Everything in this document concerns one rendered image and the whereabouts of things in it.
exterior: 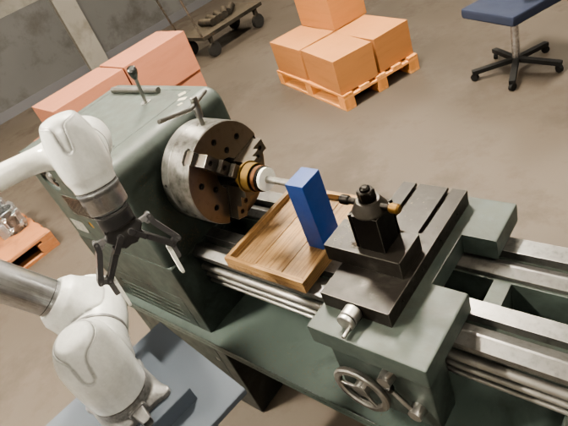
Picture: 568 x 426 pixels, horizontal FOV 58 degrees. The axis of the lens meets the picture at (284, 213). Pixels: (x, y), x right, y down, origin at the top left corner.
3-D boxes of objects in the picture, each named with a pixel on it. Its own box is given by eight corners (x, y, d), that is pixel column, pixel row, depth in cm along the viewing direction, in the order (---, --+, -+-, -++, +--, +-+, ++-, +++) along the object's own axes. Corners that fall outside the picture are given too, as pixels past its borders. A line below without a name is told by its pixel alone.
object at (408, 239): (328, 259, 126) (323, 244, 123) (349, 232, 131) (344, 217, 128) (403, 280, 113) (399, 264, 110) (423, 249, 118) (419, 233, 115)
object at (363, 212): (346, 217, 112) (342, 207, 110) (363, 195, 116) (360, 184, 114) (377, 224, 107) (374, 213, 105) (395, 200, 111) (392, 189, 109)
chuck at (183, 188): (190, 238, 157) (152, 148, 141) (255, 187, 176) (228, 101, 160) (210, 244, 152) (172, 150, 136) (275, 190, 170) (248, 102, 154)
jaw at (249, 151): (224, 158, 154) (246, 132, 160) (232, 170, 158) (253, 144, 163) (250, 162, 147) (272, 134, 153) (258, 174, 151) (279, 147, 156)
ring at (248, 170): (225, 172, 144) (248, 175, 139) (245, 153, 149) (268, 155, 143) (237, 197, 150) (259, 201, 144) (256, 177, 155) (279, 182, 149)
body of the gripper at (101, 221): (123, 194, 111) (144, 229, 115) (88, 214, 109) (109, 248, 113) (132, 202, 105) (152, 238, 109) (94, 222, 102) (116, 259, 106)
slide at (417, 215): (324, 304, 121) (319, 292, 118) (406, 193, 143) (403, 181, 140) (392, 328, 109) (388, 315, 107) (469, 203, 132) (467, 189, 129)
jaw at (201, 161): (213, 177, 152) (182, 166, 143) (217, 161, 152) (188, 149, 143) (238, 181, 145) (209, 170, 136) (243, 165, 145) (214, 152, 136)
